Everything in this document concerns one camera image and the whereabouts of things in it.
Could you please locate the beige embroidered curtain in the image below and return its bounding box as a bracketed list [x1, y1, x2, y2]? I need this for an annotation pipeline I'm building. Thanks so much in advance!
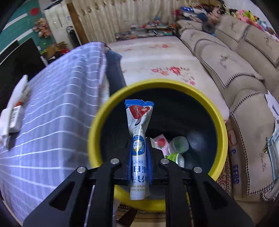
[72, 0, 197, 43]

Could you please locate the blue white snack wrapper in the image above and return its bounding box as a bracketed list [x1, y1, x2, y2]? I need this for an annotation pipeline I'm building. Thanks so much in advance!
[125, 99, 154, 200]

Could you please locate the black tower fan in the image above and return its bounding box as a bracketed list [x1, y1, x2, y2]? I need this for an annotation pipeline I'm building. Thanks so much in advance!
[66, 26, 80, 48]

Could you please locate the pile of plush toys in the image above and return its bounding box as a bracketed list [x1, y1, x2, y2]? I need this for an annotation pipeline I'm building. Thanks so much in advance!
[176, 6, 278, 42]

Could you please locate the white barcode box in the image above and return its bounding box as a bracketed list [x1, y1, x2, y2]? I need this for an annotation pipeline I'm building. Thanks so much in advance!
[9, 105, 25, 133]

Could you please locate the white green yogurt cup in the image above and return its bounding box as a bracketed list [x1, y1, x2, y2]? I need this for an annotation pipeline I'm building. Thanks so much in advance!
[166, 136, 189, 167]

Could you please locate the blue checkered tablecloth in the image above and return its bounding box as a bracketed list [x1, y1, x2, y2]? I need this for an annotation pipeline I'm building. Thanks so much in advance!
[1, 43, 107, 222]

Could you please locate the large black television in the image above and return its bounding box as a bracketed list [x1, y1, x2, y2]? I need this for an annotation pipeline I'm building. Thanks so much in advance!
[0, 38, 45, 110]

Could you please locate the floral white bed mat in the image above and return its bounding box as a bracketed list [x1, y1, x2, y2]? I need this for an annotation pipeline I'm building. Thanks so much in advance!
[108, 36, 229, 121]

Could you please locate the glass low table with clutter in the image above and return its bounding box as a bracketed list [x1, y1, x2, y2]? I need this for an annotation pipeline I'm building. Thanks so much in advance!
[115, 23, 176, 41]

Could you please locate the white paper towel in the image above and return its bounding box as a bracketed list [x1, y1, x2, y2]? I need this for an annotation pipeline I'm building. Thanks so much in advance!
[1, 75, 28, 147]

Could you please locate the beige sofa with covers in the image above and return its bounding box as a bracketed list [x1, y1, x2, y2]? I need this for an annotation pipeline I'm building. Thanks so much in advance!
[176, 14, 279, 203]

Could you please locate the hanging flower decoration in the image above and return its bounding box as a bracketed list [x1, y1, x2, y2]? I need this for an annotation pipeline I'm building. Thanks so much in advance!
[32, 18, 51, 38]

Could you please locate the yellow-rimmed black trash bin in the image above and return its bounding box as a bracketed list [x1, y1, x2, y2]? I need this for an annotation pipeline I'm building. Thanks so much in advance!
[87, 78, 228, 213]

